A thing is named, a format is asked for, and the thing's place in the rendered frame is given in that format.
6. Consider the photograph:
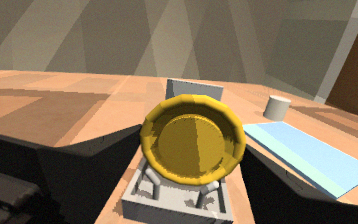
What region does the yellow plate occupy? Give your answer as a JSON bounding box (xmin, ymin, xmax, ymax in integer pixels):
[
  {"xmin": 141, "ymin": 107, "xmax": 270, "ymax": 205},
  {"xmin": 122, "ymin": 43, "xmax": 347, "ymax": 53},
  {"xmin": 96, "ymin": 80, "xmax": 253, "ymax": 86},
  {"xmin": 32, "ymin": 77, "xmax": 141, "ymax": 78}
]
[{"xmin": 139, "ymin": 94, "xmax": 247, "ymax": 186}]

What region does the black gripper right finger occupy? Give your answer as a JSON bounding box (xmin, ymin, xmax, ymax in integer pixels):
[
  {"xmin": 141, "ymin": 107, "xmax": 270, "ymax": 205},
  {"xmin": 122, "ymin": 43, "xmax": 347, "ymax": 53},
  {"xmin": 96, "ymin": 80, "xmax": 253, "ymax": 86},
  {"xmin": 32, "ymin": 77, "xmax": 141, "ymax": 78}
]
[{"xmin": 239, "ymin": 143, "xmax": 358, "ymax": 224}]

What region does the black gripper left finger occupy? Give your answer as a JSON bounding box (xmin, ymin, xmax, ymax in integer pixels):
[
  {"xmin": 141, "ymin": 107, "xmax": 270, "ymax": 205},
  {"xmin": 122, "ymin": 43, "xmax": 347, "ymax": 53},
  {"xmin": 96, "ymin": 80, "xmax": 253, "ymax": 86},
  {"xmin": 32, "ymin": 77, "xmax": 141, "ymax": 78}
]
[{"xmin": 0, "ymin": 124, "xmax": 143, "ymax": 224}]

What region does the light blue flat mat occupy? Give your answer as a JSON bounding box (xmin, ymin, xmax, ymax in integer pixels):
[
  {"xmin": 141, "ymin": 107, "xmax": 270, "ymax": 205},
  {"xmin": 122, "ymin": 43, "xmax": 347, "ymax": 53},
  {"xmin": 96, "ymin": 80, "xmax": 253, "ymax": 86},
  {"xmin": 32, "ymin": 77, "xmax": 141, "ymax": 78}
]
[{"xmin": 242, "ymin": 122, "xmax": 358, "ymax": 200}]

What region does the grey cylinder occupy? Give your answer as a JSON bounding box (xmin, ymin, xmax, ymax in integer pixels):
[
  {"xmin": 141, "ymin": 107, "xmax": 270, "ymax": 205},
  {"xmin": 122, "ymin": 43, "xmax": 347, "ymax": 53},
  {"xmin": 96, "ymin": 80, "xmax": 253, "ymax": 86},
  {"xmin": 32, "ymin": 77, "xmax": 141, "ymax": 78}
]
[{"xmin": 263, "ymin": 96, "xmax": 291, "ymax": 122}]

